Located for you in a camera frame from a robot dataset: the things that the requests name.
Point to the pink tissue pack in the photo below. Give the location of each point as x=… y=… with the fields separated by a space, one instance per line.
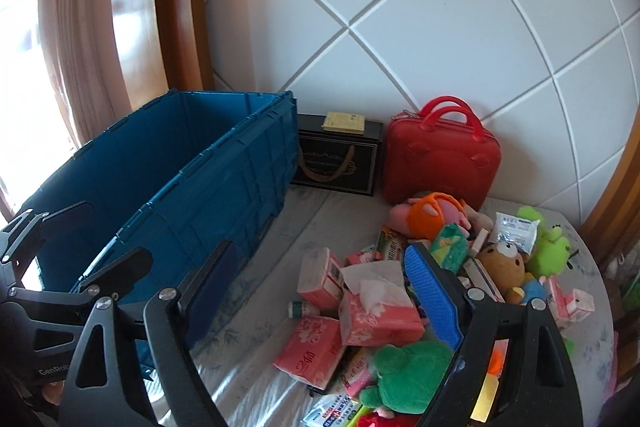
x=320 y=277
x=310 y=347

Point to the beige curtain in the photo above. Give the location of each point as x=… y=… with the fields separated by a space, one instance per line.
x=80 y=32

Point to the brown bear plush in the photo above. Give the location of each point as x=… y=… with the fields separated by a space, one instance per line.
x=502 y=264

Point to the green and red box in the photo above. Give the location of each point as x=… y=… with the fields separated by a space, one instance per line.
x=392 y=244

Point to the small white bottle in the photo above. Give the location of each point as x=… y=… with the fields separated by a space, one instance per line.
x=302 y=309

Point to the green snack packet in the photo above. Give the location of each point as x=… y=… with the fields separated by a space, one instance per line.
x=450 y=247

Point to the floral bed sheet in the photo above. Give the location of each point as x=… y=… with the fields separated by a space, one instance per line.
x=300 y=217

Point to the white foil packet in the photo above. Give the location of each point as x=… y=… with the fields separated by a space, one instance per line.
x=515 y=232

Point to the wooden window frame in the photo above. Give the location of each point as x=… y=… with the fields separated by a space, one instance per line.
x=180 y=7

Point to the black gift box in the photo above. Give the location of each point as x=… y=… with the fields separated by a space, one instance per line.
x=335 y=157

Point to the light green frog plush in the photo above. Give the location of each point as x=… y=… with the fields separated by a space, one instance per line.
x=547 y=242

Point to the red small suitcase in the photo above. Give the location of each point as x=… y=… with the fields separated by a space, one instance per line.
x=445 y=157

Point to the pink and orange plush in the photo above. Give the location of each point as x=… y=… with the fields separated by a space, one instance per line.
x=425 y=214

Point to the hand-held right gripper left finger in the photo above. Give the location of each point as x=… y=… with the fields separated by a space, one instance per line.
x=216 y=287

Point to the pink drink carton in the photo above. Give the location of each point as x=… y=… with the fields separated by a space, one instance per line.
x=570 y=302

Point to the pink snack packet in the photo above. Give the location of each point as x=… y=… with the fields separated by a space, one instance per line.
x=357 y=372

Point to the blue plastic crate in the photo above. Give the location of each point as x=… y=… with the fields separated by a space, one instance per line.
x=150 y=147

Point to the pink open tissue box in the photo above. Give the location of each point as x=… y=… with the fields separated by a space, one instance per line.
x=380 y=312

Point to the dark green frog plush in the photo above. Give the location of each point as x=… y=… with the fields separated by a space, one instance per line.
x=410 y=372

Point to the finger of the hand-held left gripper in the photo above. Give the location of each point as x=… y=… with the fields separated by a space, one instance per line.
x=125 y=264
x=55 y=217

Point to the small pink packet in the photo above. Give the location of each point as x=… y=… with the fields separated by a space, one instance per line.
x=361 y=256

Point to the yellow paper packet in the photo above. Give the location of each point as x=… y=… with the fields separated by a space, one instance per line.
x=344 y=122

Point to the white and blue medicine box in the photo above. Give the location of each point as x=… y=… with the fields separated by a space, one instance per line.
x=332 y=412

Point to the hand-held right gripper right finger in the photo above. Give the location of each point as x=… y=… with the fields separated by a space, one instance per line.
x=434 y=297

